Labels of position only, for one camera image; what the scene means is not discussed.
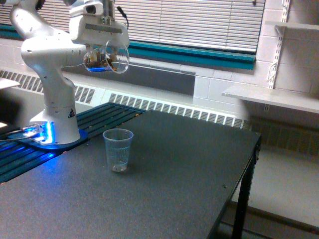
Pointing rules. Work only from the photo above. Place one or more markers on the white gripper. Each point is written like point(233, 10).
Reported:
point(93, 22)

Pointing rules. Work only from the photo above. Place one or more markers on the clear plastic cup with nuts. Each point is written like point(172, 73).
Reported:
point(112, 57)

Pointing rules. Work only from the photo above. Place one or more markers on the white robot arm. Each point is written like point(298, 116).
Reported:
point(45, 49)

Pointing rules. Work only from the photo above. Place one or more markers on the teal window sill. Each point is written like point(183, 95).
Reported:
point(192, 56)

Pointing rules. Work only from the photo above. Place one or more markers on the white baseboard radiator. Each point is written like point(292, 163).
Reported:
point(93, 96)

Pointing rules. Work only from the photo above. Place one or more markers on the white object at left edge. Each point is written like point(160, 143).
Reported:
point(6, 83)

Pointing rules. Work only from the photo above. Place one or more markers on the clear plastic cup on table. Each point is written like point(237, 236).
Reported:
point(117, 145)

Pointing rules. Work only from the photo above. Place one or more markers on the white window blinds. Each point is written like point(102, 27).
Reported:
point(229, 25)

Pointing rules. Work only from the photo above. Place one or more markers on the black table leg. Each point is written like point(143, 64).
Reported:
point(244, 193)

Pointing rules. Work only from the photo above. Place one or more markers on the white shelf bracket rail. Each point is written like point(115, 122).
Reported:
point(280, 30)

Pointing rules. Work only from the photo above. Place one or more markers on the white upper wall shelf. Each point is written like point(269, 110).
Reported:
point(293, 25)

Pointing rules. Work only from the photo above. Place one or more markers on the white wall shelf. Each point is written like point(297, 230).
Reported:
point(274, 97)
point(293, 25)

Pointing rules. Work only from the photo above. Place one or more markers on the white lower wall shelf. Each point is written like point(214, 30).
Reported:
point(274, 97)

